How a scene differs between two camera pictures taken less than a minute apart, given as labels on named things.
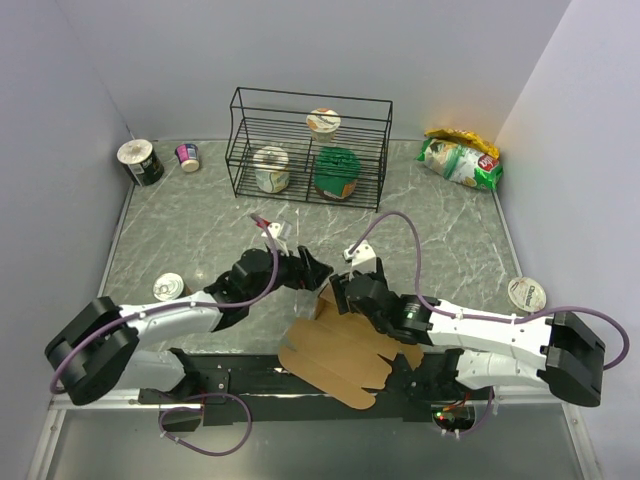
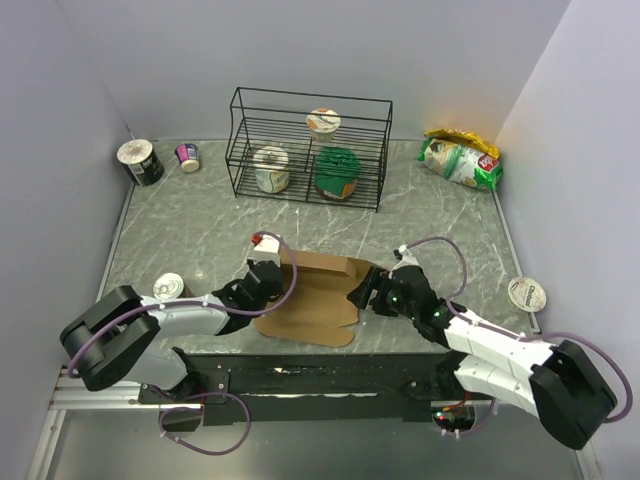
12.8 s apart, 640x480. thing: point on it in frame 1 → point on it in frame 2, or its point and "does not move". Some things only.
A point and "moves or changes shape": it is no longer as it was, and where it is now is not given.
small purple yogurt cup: x=188 y=157 does not move
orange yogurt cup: x=323 y=127 does not move
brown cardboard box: x=340 y=352 moves or changes shape
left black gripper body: x=290 y=275 → x=278 y=287
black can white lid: x=142 y=163 does not move
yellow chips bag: x=463 y=135 does not move
